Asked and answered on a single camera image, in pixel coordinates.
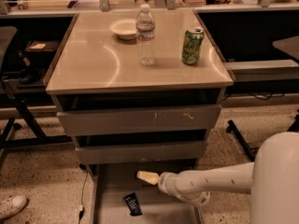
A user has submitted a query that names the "white paper bowl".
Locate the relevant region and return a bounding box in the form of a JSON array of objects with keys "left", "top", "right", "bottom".
[{"left": 110, "top": 19, "right": 136, "bottom": 40}]

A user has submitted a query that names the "white sneaker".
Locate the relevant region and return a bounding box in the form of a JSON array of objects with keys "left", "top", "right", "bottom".
[{"left": 0, "top": 195, "right": 28, "bottom": 220}]

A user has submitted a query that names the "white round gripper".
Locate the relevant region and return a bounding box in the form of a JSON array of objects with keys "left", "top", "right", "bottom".
[{"left": 136, "top": 171, "right": 187, "bottom": 196}]

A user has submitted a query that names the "black shoe on shelf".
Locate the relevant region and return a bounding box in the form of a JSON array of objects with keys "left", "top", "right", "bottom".
[{"left": 18, "top": 51, "right": 41, "bottom": 84}]

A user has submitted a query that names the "black table leg frame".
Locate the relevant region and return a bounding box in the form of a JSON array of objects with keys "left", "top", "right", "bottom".
[{"left": 0, "top": 77, "right": 75, "bottom": 170}]

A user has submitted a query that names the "black wheeled stand base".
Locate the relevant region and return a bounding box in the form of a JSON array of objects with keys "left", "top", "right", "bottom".
[{"left": 226, "top": 109, "right": 299, "bottom": 161}]

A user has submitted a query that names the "black floor cable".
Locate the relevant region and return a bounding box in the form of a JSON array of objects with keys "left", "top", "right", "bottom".
[{"left": 78, "top": 171, "right": 90, "bottom": 224}]

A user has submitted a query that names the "clear plastic water bottle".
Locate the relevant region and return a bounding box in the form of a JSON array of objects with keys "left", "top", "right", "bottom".
[{"left": 135, "top": 4, "right": 155, "bottom": 66}]

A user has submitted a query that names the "grey open bottom drawer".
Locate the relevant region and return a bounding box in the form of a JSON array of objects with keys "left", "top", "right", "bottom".
[{"left": 90, "top": 161, "right": 204, "bottom": 224}]

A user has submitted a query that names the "grey middle drawer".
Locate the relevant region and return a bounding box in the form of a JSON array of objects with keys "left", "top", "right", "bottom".
[{"left": 76, "top": 141, "right": 206, "bottom": 164}]

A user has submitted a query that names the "grey drawer cabinet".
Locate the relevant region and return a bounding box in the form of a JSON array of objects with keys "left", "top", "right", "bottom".
[{"left": 42, "top": 8, "right": 235, "bottom": 181}]

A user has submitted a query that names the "green soda can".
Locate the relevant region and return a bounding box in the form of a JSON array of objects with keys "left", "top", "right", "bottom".
[{"left": 182, "top": 26, "right": 205, "bottom": 65}]

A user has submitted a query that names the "dark blue rxbar wrapper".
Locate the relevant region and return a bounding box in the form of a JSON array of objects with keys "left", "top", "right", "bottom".
[{"left": 123, "top": 192, "right": 142, "bottom": 217}]

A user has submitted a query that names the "black box with note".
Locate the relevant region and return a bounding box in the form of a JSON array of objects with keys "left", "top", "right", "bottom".
[{"left": 25, "top": 40, "right": 60, "bottom": 52}]

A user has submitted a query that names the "grey top drawer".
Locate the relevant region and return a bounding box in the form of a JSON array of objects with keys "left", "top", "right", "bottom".
[{"left": 57, "top": 105, "right": 221, "bottom": 136}]

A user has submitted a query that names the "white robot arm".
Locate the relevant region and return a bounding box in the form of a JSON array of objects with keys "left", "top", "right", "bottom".
[{"left": 137, "top": 132, "right": 299, "bottom": 224}]

